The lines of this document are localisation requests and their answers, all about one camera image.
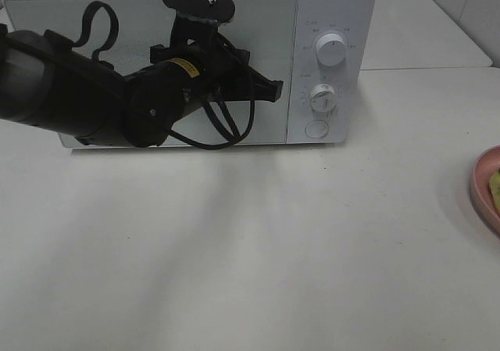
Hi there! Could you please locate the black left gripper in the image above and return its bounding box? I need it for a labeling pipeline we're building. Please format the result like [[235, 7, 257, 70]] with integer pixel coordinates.
[[149, 14, 284, 102]]

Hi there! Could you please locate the white microwave door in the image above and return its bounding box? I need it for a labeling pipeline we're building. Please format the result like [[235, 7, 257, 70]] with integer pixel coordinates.
[[5, 0, 295, 145]]

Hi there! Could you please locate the white timer knob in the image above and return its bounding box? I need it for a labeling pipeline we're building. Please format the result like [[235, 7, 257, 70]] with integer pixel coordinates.
[[309, 84, 337, 113]]

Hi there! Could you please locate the round door release button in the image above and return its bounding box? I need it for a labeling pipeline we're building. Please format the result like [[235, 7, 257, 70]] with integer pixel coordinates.
[[305, 120, 329, 138]]

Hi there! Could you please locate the sandwich with lettuce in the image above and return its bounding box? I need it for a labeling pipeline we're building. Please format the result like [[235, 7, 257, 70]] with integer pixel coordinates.
[[488, 169, 500, 215]]

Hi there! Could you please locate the pink round plate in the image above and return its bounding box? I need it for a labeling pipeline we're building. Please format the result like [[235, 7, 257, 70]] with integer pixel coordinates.
[[470, 145, 499, 235]]

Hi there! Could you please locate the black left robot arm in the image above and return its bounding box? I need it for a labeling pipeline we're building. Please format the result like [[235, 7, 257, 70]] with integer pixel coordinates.
[[1, 12, 283, 149]]

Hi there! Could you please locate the white microwave oven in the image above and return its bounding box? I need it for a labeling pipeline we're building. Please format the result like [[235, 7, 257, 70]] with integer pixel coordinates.
[[3, 0, 375, 145]]

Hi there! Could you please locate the upper white power knob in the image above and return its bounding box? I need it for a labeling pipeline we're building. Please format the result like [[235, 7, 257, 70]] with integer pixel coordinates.
[[315, 32, 347, 67]]

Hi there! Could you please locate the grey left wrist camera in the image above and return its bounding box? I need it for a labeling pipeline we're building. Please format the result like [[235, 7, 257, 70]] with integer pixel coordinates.
[[162, 0, 236, 24]]

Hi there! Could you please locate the black left camera cable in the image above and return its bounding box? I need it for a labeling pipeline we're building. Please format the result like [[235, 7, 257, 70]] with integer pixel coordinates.
[[72, 1, 257, 151]]

